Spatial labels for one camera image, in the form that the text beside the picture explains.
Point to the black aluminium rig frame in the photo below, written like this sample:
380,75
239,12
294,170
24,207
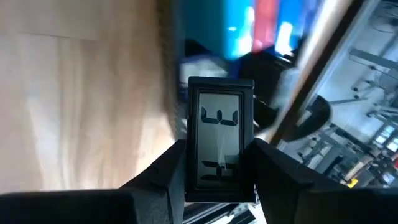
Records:
334,40

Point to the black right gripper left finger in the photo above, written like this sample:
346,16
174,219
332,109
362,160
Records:
124,207

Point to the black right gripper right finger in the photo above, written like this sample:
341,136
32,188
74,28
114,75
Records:
311,207

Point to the black arched bracket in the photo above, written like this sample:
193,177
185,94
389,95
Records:
314,118

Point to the teal rectangular box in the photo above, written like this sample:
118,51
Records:
239,28

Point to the black digital clock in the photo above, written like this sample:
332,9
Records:
219,140

